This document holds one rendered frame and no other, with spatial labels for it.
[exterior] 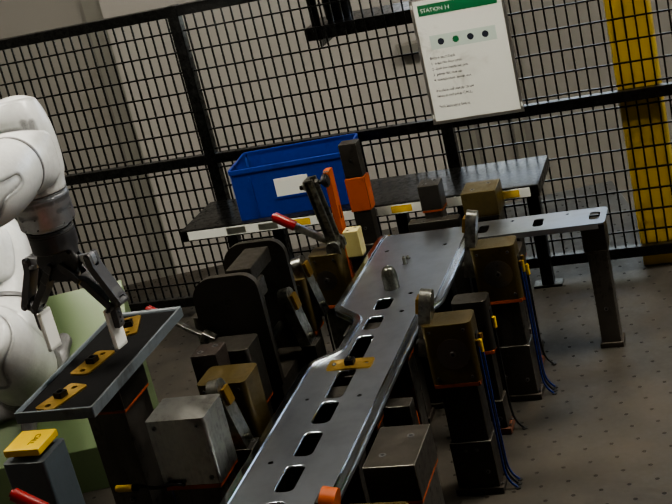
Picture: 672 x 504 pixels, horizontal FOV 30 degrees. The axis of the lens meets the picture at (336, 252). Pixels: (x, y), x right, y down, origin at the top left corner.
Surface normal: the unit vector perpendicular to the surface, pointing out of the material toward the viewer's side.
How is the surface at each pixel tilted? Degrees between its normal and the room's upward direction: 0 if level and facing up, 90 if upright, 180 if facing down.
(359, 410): 0
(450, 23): 90
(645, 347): 0
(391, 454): 0
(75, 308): 47
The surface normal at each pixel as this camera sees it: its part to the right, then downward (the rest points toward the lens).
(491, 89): -0.26, 0.37
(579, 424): -0.22, -0.92
